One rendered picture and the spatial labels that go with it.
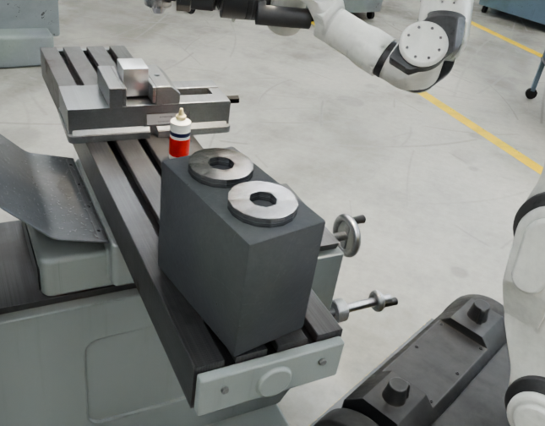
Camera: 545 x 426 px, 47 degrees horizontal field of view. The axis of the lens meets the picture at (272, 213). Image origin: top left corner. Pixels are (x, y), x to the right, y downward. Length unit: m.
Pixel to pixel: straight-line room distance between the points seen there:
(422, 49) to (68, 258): 0.71
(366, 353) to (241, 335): 1.42
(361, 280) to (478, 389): 1.19
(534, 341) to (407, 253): 1.60
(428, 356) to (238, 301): 0.69
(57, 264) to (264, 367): 0.48
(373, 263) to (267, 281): 1.86
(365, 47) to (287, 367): 0.54
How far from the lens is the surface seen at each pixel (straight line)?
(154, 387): 1.49
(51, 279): 1.20
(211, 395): 0.86
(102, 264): 1.21
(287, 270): 0.80
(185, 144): 1.24
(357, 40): 1.09
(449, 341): 1.45
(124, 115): 1.32
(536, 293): 1.10
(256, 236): 0.74
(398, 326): 2.36
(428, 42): 1.06
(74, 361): 1.35
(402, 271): 2.63
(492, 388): 1.43
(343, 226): 1.65
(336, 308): 1.57
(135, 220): 1.08
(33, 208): 1.17
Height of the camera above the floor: 1.52
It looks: 33 degrees down
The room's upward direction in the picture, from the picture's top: 9 degrees clockwise
